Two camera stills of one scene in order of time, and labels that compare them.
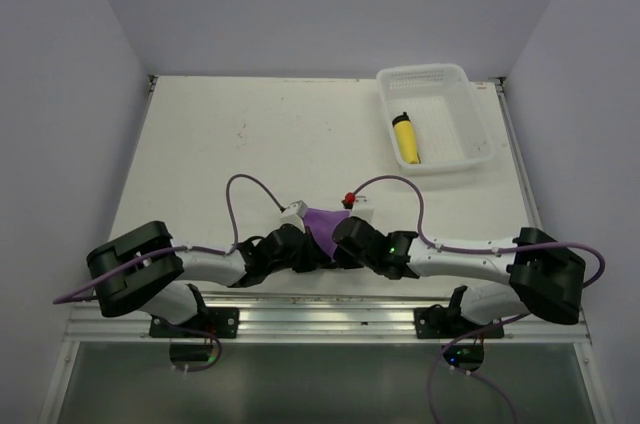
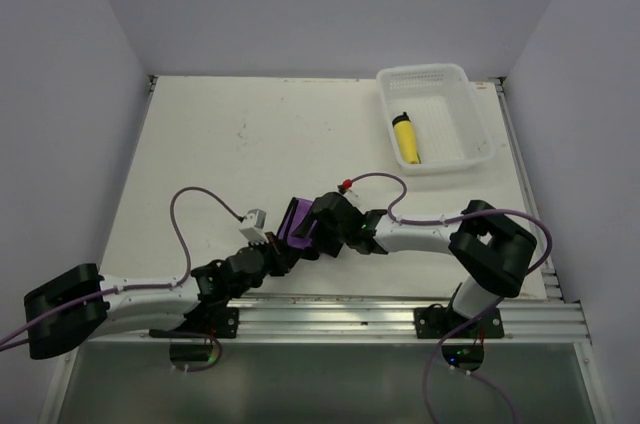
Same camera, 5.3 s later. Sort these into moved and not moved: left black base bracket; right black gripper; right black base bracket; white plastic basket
Moved: right black gripper
Not moved: left black base bracket; white plastic basket; right black base bracket
